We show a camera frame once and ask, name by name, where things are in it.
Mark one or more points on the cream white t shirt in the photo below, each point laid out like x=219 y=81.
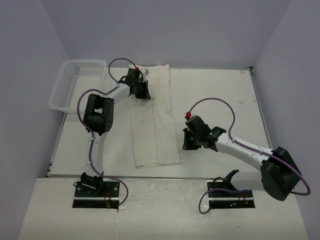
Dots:
x=153 y=130

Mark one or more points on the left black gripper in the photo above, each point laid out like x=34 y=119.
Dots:
x=145 y=95

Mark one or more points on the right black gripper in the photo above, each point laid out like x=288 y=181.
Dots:
x=187 y=145

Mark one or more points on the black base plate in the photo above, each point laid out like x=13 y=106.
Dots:
x=228 y=200
x=107 y=197

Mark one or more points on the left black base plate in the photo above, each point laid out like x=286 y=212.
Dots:
x=107 y=197

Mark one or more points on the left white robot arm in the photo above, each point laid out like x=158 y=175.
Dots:
x=95 y=110

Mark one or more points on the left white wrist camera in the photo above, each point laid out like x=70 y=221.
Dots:
x=145 y=72

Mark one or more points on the white plastic basket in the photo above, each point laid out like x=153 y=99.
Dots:
x=74 y=78

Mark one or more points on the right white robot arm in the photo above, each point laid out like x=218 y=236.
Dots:
x=279 y=172

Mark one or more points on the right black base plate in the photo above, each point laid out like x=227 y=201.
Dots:
x=228 y=200

